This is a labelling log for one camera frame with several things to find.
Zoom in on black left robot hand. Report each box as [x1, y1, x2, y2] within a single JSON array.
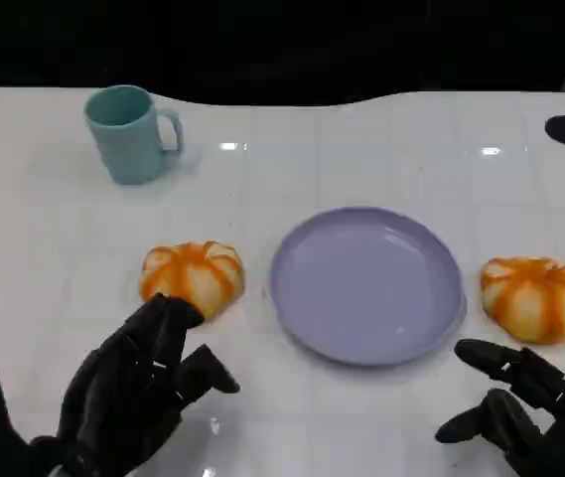
[[30, 292, 241, 477]]

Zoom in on pale green mug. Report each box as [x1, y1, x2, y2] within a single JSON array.
[[82, 84, 185, 187]]

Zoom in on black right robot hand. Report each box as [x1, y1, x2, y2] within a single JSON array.
[[435, 338, 565, 477]]

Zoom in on orange white toy bread roll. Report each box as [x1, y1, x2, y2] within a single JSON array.
[[139, 240, 246, 321], [480, 255, 565, 347]]

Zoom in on black backdrop cloth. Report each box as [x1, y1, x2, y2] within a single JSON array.
[[0, 0, 565, 108]]

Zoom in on lilac plate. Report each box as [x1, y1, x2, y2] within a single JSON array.
[[268, 206, 467, 368]]

